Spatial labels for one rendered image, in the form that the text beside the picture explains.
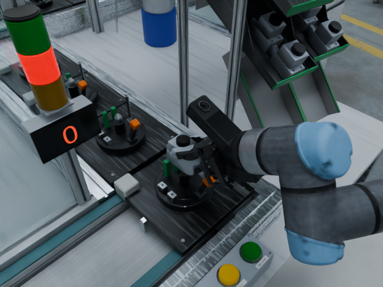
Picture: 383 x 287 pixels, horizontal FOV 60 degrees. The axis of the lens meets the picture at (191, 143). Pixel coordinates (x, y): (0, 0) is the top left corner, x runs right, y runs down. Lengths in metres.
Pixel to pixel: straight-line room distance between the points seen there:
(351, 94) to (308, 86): 2.06
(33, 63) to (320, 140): 0.41
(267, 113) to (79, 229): 0.53
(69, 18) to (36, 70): 1.27
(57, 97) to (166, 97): 0.73
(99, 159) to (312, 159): 0.60
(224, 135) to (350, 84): 2.69
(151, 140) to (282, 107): 0.37
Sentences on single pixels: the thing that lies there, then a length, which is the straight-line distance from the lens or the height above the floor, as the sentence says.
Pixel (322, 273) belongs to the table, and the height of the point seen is 0.86.
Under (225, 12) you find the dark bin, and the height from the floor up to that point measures 1.30.
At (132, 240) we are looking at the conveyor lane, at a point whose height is 0.92.
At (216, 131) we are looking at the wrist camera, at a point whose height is 1.23.
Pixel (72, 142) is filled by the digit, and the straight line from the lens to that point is 0.64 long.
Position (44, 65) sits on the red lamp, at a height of 1.34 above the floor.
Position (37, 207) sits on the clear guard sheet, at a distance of 0.78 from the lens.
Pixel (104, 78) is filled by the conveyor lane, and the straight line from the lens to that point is 1.24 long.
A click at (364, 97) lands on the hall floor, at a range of 3.09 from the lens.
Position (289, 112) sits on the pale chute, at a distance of 0.93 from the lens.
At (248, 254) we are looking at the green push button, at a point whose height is 0.97.
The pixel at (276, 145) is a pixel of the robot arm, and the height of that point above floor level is 1.28.
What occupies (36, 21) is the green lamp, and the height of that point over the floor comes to 1.41.
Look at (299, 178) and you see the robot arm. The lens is 0.46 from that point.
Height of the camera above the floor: 1.60
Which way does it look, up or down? 44 degrees down
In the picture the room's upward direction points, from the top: straight up
